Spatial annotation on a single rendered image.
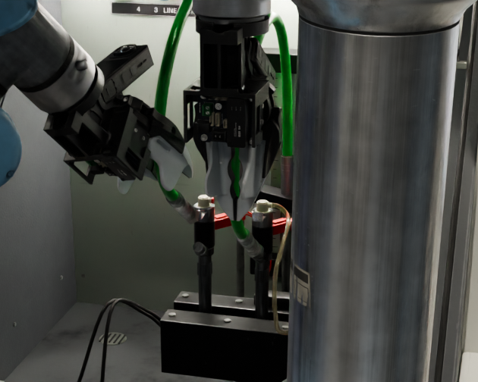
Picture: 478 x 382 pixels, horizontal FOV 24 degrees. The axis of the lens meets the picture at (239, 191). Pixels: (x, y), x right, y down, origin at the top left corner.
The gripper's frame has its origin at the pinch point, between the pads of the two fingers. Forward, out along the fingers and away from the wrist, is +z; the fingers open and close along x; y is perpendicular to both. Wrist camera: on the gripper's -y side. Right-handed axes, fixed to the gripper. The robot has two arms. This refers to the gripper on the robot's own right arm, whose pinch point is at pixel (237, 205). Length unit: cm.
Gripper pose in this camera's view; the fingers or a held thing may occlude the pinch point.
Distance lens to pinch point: 114.4
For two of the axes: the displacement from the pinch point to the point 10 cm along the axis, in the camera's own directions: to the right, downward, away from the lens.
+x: 9.7, 0.8, -2.3
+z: 0.0, 9.5, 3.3
